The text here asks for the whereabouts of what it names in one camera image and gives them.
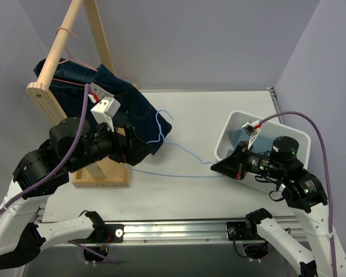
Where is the light blue denim skirt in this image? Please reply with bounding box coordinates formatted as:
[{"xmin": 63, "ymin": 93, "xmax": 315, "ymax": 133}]
[{"xmin": 226, "ymin": 129, "xmax": 273, "ymax": 158}]

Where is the light blue wire hanger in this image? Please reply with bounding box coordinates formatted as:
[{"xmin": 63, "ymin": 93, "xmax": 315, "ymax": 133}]
[{"xmin": 128, "ymin": 109, "xmax": 221, "ymax": 179}]

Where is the dark blue denim skirt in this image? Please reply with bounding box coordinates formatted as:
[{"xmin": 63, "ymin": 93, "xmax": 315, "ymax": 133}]
[{"xmin": 33, "ymin": 58, "xmax": 173, "ymax": 156}]

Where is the pink wire hanger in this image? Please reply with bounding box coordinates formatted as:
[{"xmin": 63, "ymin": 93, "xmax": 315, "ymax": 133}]
[{"xmin": 55, "ymin": 27, "xmax": 97, "ymax": 72}]

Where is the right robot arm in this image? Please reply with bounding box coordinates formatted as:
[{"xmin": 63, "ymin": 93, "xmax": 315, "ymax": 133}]
[{"xmin": 211, "ymin": 136, "xmax": 346, "ymax": 276}]

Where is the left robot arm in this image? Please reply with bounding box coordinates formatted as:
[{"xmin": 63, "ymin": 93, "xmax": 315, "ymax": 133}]
[{"xmin": 0, "ymin": 117, "xmax": 152, "ymax": 270}]

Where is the wooden clothes rack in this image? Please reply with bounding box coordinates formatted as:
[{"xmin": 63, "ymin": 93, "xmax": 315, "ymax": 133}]
[{"xmin": 25, "ymin": 0, "xmax": 138, "ymax": 188}]

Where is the white plastic basket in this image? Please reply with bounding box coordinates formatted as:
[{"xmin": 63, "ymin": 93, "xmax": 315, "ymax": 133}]
[{"xmin": 215, "ymin": 111, "xmax": 310, "ymax": 193}]

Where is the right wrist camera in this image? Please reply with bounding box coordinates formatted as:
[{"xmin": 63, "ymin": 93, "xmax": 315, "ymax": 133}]
[{"xmin": 242, "ymin": 120, "xmax": 261, "ymax": 150}]

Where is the aluminium mounting rail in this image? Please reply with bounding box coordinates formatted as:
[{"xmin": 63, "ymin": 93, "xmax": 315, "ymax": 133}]
[{"xmin": 25, "ymin": 218, "xmax": 312, "ymax": 249}]

